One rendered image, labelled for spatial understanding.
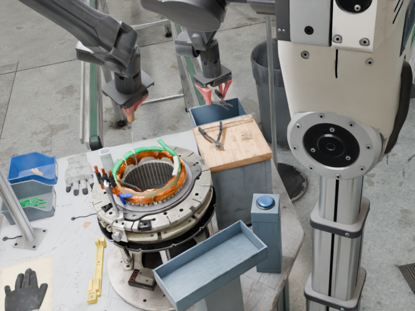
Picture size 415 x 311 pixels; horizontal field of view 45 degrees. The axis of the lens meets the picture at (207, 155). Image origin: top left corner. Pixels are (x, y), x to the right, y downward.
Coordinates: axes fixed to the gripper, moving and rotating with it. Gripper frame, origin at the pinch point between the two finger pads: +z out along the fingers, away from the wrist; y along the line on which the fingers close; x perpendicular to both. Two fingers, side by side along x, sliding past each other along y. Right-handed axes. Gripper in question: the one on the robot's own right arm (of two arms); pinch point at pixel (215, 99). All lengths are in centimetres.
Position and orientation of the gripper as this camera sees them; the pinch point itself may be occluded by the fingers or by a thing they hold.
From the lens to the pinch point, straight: 157.9
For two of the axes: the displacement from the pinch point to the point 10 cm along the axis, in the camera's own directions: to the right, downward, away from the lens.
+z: 1.2, 7.6, 6.3
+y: -8.3, 4.3, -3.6
